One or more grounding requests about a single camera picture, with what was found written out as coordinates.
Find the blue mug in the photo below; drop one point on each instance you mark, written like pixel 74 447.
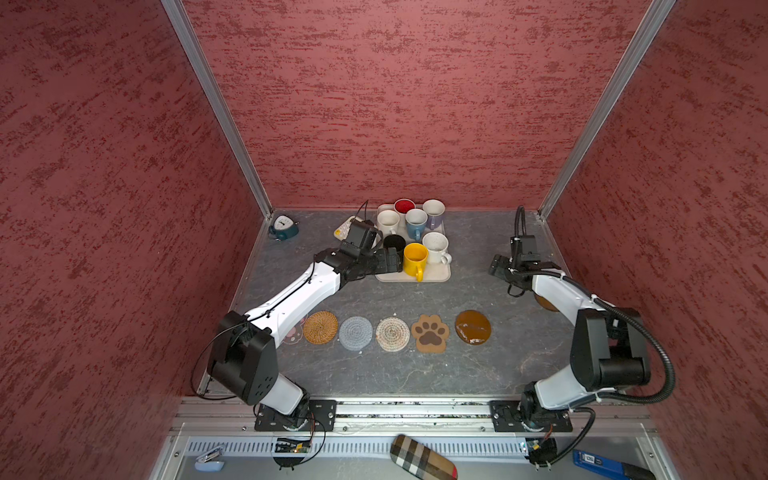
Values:
pixel 416 223

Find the teal kitchen timer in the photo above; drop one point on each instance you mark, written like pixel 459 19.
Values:
pixel 283 228

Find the multicolour woven coaster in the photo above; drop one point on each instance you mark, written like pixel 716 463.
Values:
pixel 392 334

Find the pink flower coaster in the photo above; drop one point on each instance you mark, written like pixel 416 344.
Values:
pixel 294 335

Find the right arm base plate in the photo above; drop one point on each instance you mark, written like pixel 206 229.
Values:
pixel 528 417

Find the brown round coaster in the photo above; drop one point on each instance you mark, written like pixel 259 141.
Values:
pixel 546 304

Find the yellow mug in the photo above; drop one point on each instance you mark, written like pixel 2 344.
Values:
pixel 415 261

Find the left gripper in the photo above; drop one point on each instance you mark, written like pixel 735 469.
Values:
pixel 393 261

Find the woven rattan coaster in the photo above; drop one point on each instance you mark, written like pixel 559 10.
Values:
pixel 321 328

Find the grey knitted coaster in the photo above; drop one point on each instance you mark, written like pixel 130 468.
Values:
pixel 355 333

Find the paw shaped cork coaster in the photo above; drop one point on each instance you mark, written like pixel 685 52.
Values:
pixel 430 334

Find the blue tool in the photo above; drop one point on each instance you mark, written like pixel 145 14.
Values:
pixel 609 468

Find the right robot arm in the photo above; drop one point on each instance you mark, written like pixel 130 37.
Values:
pixel 606 353

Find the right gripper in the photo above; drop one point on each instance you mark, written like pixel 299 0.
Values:
pixel 498 264

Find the small stapler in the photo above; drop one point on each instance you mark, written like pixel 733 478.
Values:
pixel 210 461

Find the aluminium front rail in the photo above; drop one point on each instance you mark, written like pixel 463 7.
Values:
pixel 440 416

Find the dark brown glossy coaster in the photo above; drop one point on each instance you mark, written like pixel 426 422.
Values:
pixel 473 327

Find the lilac mug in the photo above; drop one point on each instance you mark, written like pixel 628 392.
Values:
pixel 435 210

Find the white speckled mug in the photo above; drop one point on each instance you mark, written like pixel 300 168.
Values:
pixel 437 245

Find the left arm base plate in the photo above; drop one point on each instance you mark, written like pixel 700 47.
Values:
pixel 318 414

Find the yellow calculator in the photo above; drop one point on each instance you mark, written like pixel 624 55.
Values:
pixel 342 231

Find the red inside mug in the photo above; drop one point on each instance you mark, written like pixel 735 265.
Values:
pixel 403 206

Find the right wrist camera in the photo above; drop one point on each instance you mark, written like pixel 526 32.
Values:
pixel 524 250

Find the plaid glasses case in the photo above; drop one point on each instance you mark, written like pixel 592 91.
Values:
pixel 420 461

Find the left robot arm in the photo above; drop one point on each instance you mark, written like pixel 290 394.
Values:
pixel 243 353

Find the black mug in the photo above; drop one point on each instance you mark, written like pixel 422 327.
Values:
pixel 396 242

